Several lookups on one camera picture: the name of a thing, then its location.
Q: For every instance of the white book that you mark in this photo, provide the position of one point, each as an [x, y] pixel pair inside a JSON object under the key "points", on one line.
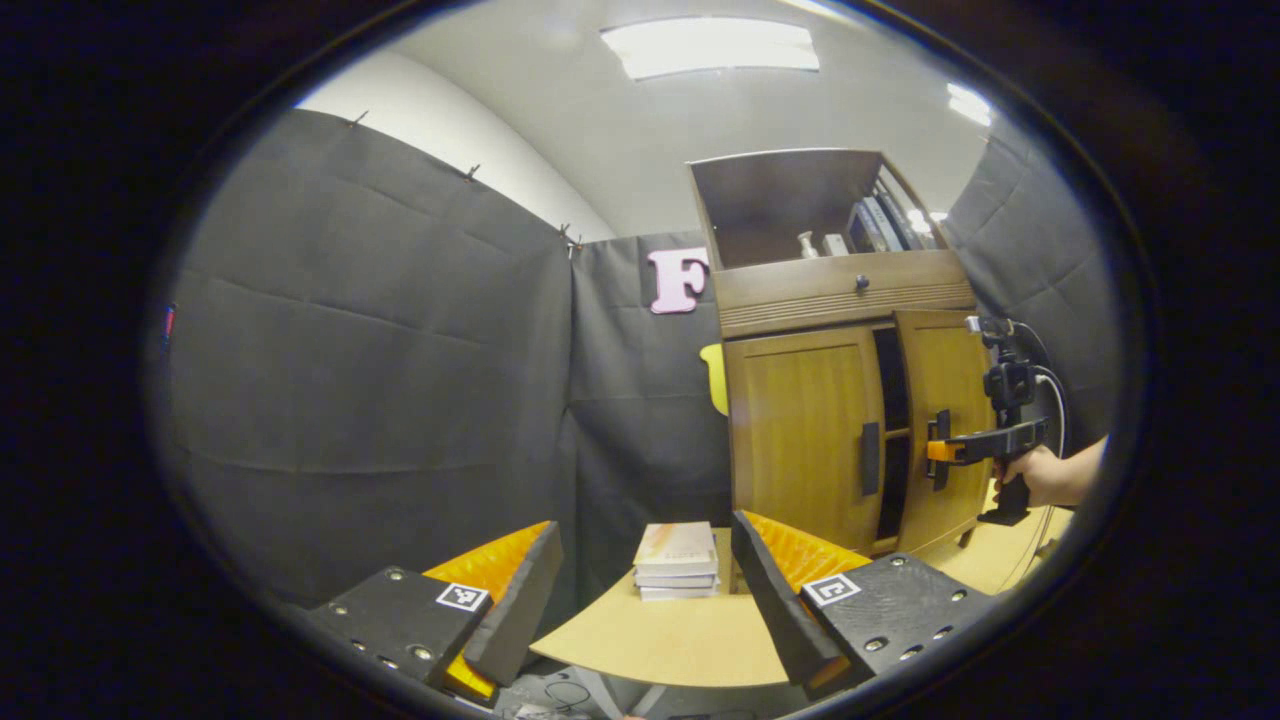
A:
{"points": [[677, 581], [677, 548], [680, 593]]}

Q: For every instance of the wooden double-door shoe cabinet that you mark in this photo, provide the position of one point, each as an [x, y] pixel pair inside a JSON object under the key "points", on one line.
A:
{"points": [[790, 200]]}

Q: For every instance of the wooden cabinet drawer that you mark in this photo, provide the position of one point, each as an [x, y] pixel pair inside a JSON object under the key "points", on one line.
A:
{"points": [[800, 290]]}

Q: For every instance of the wooden shoe cabinet door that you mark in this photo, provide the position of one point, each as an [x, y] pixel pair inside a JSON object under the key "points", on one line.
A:
{"points": [[800, 440], [960, 370]]}

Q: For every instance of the white pump bottle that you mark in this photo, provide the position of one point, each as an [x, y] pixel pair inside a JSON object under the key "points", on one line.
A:
{"points": [[806, 248]]}

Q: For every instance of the small white box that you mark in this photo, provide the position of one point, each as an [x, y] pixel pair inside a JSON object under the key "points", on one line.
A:
{"points": [[835, 245]]}

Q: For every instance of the small ceiling light panel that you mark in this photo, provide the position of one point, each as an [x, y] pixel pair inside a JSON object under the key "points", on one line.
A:
{"points": [[968, 104]]}

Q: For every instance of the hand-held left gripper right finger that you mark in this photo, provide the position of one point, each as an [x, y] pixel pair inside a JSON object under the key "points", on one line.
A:
{"points": [[775, 610]]}

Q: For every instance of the large ceiling light panel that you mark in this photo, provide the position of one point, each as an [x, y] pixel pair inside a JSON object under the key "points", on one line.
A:
{"points": [[710, 46]]}

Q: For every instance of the black backdrop cloth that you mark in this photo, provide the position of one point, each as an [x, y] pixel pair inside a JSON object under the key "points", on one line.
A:
{"points": [[350, 380]]}

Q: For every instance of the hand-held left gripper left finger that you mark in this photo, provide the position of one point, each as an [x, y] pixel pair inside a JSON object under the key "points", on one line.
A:
{"points": [[520, 610]]}

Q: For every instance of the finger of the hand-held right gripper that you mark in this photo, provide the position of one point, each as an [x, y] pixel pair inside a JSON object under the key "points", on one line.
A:
{"points": [[945, 451]]}

